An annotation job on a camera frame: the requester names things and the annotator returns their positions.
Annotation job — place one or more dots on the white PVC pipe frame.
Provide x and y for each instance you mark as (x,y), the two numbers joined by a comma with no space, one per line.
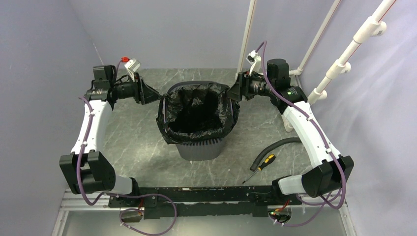
(360,101)

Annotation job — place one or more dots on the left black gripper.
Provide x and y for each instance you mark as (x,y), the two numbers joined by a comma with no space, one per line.
(143,93)

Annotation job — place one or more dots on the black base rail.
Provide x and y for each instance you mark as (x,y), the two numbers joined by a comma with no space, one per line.
(206,201)

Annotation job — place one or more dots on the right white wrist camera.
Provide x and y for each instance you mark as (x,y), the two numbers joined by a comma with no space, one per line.
(255,60)

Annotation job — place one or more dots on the grey mesh trash bin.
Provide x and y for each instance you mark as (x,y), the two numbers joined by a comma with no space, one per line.
(200,150)

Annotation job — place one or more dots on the black trash bag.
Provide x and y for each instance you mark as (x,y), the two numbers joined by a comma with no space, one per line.
(195,114)

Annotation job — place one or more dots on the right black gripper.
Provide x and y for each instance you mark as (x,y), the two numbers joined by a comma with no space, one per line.
(235,92)

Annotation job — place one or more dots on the yellow black screwdriver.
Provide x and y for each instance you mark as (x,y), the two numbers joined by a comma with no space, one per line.
(265,163)

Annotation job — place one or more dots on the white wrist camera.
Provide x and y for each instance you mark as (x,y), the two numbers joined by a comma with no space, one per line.
(131,66)
(255,60)

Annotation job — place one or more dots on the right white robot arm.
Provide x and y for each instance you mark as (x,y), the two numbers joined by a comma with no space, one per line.
(330,170)

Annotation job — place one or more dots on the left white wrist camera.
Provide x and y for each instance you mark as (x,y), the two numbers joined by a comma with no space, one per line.
(131,66)

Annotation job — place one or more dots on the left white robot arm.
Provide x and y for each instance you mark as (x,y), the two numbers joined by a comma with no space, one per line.
(85,168)

